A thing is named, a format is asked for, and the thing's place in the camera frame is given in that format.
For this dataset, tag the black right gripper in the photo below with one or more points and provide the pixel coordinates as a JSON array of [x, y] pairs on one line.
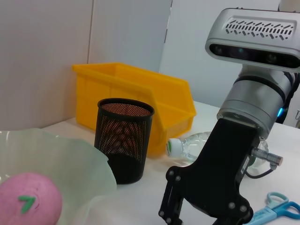
[[222, 168]]

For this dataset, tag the clear green-label water bottle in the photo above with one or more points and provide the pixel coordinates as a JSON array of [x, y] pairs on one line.
[[187, 145]]

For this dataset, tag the pink toy peach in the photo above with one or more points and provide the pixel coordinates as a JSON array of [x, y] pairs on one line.
[[30, 199]]

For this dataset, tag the blue scissors with sheath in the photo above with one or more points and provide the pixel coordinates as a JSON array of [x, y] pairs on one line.
[[276, 206]]

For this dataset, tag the black mesh pen holder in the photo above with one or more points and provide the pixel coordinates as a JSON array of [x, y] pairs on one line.
[[122, 145]]

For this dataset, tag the green glass fruit plate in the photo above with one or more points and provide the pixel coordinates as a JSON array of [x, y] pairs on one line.
[[77, 159]]

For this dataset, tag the yellow plastic bin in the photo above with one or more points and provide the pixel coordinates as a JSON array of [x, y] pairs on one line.
[[131, 86]]

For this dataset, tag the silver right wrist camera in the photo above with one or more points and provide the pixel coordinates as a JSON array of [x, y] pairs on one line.
[[246, 42]]

